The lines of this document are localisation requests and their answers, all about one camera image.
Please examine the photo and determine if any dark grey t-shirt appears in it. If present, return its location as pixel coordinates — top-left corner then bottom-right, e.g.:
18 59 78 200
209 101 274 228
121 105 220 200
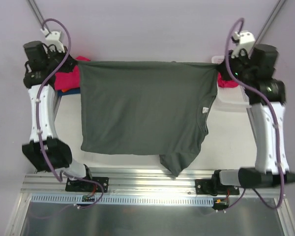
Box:
79 61 218 177

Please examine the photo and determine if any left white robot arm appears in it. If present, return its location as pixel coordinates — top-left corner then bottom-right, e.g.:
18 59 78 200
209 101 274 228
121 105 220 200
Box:
22 41 93 191

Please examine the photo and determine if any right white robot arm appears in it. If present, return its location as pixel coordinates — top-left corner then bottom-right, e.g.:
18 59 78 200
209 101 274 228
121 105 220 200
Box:
210 44 295 194

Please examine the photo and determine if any folded pink t-shirt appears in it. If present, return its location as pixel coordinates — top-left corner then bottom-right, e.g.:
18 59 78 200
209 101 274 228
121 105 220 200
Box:
55 56 90 90

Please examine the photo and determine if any crumpled pink t-shirt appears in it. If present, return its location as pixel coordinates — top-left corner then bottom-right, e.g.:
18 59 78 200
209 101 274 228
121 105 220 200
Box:
217 73 238 88

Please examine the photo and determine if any white plastic basket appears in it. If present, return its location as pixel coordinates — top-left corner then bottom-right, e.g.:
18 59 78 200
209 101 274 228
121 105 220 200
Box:
211 56 252 110

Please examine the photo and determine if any folded blue t-shirt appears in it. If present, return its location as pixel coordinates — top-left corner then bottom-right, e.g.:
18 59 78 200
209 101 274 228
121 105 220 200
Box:
58 88 80 96

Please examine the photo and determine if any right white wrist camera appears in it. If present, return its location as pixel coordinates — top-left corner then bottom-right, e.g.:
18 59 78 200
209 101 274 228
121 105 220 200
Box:
231 30 255 58

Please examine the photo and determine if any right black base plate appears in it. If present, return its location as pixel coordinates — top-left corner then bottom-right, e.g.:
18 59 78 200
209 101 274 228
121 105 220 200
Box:
195 179 240 197

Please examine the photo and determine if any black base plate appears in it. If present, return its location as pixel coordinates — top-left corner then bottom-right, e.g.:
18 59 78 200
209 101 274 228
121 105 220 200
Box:
195 179 240 197
65 177 109 193

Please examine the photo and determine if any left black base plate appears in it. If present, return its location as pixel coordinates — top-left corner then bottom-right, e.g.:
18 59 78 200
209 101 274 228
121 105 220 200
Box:
65 177 109 193

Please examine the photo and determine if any white slotted cable duct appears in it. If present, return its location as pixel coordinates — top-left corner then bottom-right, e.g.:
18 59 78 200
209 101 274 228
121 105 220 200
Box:
31 194 214 207

